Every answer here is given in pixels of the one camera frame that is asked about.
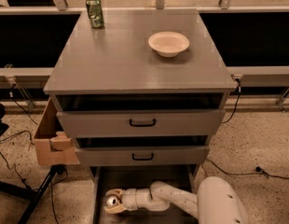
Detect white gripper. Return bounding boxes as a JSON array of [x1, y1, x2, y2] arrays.
[[103, 189, 152, 214]]

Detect red coke can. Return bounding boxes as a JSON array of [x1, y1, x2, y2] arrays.
[[107, 196, 119, 207]]

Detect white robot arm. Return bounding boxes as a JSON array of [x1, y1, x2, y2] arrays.
[[103, 176, 249, 224]]

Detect grey bottom drawer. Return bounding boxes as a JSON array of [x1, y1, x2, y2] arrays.
[[92, 165, 198, 224]]

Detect grey drawer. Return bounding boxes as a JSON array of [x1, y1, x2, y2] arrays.
[[76, 146, 210, 166], [57, 109, 225, 138], [92, 165, 198, 224]]

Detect grey middle drawer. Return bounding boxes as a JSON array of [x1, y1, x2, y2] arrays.
[[76, 146, 210, 166]]

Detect grey top drawer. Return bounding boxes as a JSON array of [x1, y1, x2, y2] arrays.
[[57, 109, 225, 138]]

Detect grey drawer cabinet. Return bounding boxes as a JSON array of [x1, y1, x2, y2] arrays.
[[43, 8, 239, 224]]

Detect green soda can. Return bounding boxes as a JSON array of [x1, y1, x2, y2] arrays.
[[86, 0, 104, 29]]

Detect wooden side box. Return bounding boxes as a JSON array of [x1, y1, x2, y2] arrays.
[[34, 99, 79, 165]]

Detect black tripod stand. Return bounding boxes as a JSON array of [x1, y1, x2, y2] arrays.
[[0, 164, 67, 224]]

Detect white bowl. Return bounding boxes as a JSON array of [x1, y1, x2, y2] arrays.
[[148, 32, 189, 58]]

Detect grey metal railing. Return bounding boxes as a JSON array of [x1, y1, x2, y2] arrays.
[[0, 0, 289, 98]]

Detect black cable on left floor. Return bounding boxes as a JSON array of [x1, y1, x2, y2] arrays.
[[0, 84, 40, 189]]

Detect black cable on floor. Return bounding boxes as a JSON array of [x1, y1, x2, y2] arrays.
[[0, 84, 40, 189], [205, 158, 289, 182]]

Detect black cable on right floor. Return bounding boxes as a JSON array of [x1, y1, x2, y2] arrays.
[[205, 158, 289, 182]]

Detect black cable at cabinet right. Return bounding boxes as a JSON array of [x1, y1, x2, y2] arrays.
[[221, 77, 242, 125]]

